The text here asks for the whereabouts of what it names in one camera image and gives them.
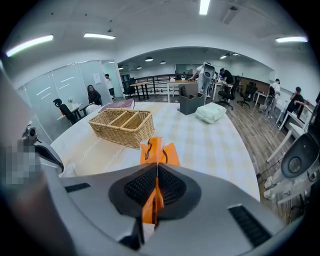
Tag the wooden bar table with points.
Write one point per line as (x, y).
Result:
(140, 83)

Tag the black railing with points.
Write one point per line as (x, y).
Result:
(160, 76)

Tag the flower bouquet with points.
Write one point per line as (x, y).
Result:
(70, 100)

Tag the white paper notice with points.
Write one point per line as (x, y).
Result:
(97, 78)

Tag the wicker basket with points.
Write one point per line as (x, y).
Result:
(120, 136)

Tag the grey pen holder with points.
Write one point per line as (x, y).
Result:
(190, 107)

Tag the checked tablecloth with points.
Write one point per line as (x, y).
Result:
(205, 150)

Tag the ceiling strip light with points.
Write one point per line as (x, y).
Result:
(291, 39)
(100, 36)
(30, 44)
(204, 6)

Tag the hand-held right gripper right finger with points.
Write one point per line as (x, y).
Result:
(212, 225)

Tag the orange packet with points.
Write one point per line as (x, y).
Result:
(155, 155)

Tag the dark round-shell backpack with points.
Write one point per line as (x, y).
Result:
(208, 71)
(300, 160)

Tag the black office chair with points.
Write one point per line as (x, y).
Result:
(129, 86)
(250, 91)
(231, 91)
(66, 111)

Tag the white round table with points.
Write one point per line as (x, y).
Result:
(75, 108)

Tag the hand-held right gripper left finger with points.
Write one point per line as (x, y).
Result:
(95, 207)

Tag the maroon hardcover book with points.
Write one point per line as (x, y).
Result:
(125, 103)

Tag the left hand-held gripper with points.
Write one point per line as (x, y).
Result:
(30, 135)

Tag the white desk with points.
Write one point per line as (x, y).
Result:
(278, 147)

